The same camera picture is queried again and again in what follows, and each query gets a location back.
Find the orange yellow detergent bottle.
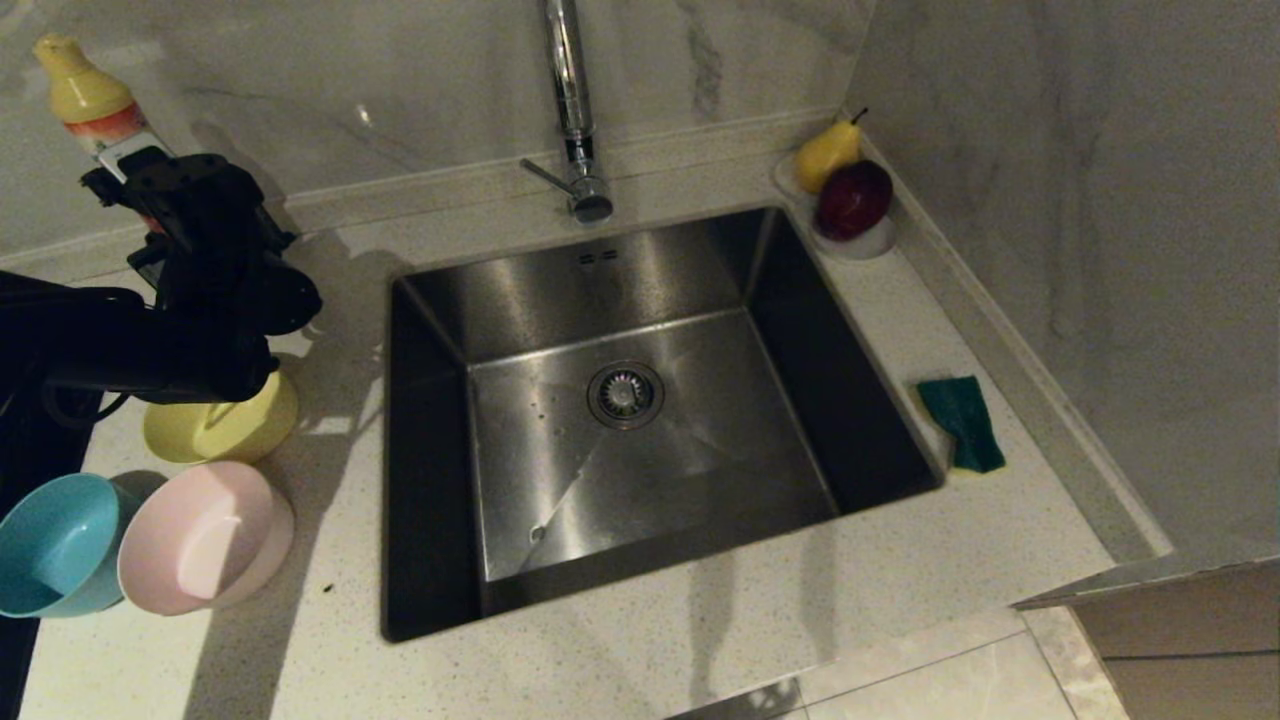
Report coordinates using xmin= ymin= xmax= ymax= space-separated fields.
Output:
xmin=33 ymin=35 xmax=173 ymax=233

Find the stainless steel sink basin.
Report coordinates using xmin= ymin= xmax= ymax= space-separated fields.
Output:
xmin=380 ymin=205 xmax=946 ymax=643

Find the yellow green sponge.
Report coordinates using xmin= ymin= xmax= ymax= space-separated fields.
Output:
xmin=917 ymin=376 xmax=1005 ymax=474

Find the yellow plastic bowl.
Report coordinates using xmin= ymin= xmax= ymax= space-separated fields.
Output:
xmin=143 ymin=370 xmax=301 ymax=466

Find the pink plastic bowl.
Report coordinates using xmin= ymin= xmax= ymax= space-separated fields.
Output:
xmin=118 ymin=460 xmax=297 ymax=616

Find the blue plastic bowl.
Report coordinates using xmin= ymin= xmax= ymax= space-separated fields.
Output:
xmin=0 ymin=472 xmax=141 ymax=618

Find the chrome faucet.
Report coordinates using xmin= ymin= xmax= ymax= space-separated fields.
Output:
xmin=520 ymin=0 xmax=616 ymax=223

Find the black glass cooktop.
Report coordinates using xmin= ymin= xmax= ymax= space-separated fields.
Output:
xmin=0 ymin=395 xmax=101 ymax=720

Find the round metal drain strainer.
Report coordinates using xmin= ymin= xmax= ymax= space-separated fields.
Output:
xmin=587 ymin=361 xmax=666 ymax=431

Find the yellow pear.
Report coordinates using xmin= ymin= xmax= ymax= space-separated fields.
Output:
xmin=795 ymin=108 xmax=869 ymax=194

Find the dark red apple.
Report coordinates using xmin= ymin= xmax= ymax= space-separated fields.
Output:
xmin=815 ymin=160 xmax=894 ymax=242

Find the small white fruit dish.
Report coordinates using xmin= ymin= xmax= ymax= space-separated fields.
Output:
xmin=772 ymin=150 xmax=898 ymax=263

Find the light wooden cabinet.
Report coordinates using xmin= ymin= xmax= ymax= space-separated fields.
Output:
xmin=1010 ymin=555 xmax=1280 ymax=720

